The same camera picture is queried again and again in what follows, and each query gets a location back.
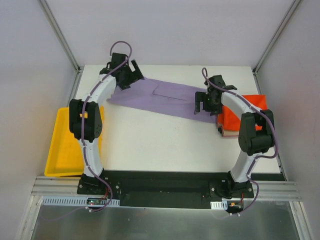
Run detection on yellow plastic tray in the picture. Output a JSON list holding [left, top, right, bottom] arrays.
[[43, 106, 105, 178]]

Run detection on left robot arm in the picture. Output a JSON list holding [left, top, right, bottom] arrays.
[[69, 52, 143, 195]]

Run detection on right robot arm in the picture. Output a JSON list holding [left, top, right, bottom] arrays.
[[194, 75, 276, 199]]

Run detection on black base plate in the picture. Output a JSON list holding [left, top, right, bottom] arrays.
[[77, 170, 254, 209]]

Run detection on right aluminium frame post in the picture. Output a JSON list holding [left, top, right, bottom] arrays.
[[251, 0, 303, 75]]

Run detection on purple t-shirt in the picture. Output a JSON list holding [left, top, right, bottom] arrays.
[[107, 78, 216, 124]]

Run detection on right white cable duct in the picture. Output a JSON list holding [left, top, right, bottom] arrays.
[[210, 200, 228, 211]]

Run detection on white cable duct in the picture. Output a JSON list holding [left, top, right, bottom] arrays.
[[210, 200, 228, 211], [42, 196, 109, 208]]

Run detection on aluminium frame post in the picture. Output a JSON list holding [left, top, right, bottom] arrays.
[[251, 0, 303, 75], [37, 0, 81, 74]]

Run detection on folded beige t-shirt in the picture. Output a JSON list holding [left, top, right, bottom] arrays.
[[216, 123, 239, 138]]

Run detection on left white cable duct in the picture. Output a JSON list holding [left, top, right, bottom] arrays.
[[42, 196, 109, 208]]

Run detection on left aluminium frame post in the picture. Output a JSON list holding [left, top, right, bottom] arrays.
[[37, 0, 81, 74]]

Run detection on folded orange t-shirt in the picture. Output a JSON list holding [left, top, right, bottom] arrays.
[[217, 94, 268, 132]]

